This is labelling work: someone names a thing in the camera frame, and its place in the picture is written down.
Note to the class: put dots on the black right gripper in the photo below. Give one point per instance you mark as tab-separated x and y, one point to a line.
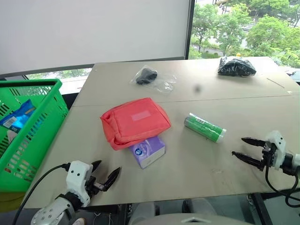
268	155

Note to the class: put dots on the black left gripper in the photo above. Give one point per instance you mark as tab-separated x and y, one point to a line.
92	186

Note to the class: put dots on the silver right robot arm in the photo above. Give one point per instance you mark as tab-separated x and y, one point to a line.
291	162

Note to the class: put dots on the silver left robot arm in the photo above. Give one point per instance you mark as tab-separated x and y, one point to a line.
56	208

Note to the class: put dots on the green plastic shopping basket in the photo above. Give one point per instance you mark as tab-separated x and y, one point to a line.
44	122

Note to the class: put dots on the grey package corner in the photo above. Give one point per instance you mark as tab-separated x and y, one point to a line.
12	136

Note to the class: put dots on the purple tissue pack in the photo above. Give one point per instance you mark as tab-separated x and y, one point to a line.
148	151

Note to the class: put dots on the green garbage bag roll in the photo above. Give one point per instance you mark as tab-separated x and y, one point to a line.
205	127

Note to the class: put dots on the red fabric pouch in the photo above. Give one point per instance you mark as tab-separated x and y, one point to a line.
136	122

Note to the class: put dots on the dark metal table leg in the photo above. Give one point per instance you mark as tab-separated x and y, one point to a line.
260	208

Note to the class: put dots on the thin wooden stick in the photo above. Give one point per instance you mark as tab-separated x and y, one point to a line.
275	83

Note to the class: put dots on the grey robot torso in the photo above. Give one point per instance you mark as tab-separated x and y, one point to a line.
164	216

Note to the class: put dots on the black crinkled plastic package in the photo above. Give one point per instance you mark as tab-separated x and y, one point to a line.
235	66

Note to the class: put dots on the blue snack packet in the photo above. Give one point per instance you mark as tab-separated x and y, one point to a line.
18	116

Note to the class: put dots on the black item in clear bag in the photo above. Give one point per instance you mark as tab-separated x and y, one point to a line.
146	76

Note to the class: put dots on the white roller blind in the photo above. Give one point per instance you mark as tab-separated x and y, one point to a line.
93	30

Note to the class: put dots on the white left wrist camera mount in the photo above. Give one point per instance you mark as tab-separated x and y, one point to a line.
77	174

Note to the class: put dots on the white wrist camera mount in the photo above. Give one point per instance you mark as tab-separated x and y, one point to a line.
77	174
279	147

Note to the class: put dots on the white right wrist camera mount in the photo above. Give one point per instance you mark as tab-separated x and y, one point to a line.
279	147

